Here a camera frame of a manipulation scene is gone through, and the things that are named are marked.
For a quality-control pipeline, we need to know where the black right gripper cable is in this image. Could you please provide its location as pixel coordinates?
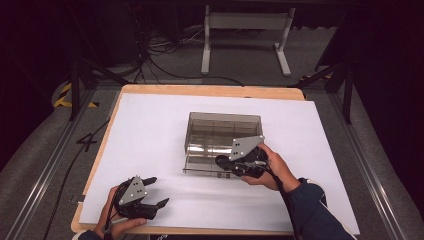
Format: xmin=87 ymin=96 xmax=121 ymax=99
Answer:
xmin=264 ymin=163 xmax=286 ymax=194

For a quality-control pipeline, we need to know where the bundle of black floor cables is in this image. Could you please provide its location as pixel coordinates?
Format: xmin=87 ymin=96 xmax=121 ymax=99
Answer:
xmin=132 ymin=23 xmax=245 ymax=88

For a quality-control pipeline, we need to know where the long black floor cable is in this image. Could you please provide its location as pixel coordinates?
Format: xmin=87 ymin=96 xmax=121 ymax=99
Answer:
xmin=42 ymin=118 xmax=112 ymax=240

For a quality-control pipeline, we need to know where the person's right hand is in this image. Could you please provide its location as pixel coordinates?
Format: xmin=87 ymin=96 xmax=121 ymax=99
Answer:
xmin=241 ymin=143 xmax=302 ymax=193

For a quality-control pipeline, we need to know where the black tape mark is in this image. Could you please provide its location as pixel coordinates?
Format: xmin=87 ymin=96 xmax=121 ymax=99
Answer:
xmin=76 ymin=132 xmax=99 ymax=153

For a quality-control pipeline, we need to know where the aluminium floor rail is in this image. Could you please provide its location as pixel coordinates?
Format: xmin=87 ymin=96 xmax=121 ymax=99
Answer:
xmin=327 ymin=93 xmax=408 ymax=240
xmin=4 ymin=89 xmax=98 ymax=240

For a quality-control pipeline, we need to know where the yellow black hazard tape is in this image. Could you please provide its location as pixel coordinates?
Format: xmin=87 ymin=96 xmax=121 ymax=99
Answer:
xmin=53 ymin=82 xmax=100 ymax=109

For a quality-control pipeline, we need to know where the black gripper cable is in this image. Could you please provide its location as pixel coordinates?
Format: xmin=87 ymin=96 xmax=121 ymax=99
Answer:
xmin=103 ymin=181 xmax=129 ymax=240
xmin=264 ymin=163 xmax=286 ymax=194

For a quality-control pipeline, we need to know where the black tripod stand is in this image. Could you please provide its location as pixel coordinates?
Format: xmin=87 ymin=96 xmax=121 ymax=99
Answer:
xmin=287 ymin=61 xmax=355 ymax=125
xmin=67 ymin=54 xmax=132 ymax=122

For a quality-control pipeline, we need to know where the person's left hand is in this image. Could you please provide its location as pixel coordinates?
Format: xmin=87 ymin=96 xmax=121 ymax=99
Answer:
xmin=93 ymin=185 xmax=148 ymax=240

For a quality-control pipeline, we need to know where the smoked transparent plastic drawer box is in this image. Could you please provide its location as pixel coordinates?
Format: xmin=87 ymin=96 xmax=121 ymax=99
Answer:
xmin=182 ymin=111 xmax=265 ymax=179

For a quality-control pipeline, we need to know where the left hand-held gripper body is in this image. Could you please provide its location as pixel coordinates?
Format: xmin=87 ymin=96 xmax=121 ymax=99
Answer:
xmin=114 ymin=175 xmax=158 ymax=221

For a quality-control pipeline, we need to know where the white metal stand frame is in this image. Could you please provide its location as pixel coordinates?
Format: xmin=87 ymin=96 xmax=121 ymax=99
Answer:
xmin=200 ymin=4 xmax=297 ymax=78

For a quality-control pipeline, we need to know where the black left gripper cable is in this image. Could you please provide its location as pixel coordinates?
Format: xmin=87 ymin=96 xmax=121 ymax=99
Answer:
xmin=103 ymin=181 xmax=129 ymax=240

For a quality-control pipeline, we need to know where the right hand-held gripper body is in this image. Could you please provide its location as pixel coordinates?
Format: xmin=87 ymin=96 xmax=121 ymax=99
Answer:
xmin=229 ymin=134 xmax=269 ymax=179

